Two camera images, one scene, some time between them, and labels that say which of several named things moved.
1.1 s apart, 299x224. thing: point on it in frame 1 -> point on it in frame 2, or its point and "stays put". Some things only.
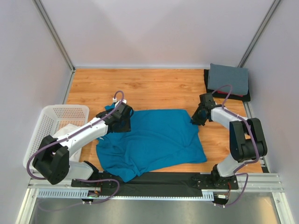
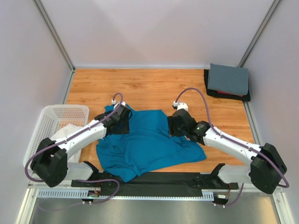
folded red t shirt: (226, 93) stays put
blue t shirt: (157, 137) stays put
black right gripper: (194, 120) -> (172, 131)
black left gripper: (127, 128) stays put
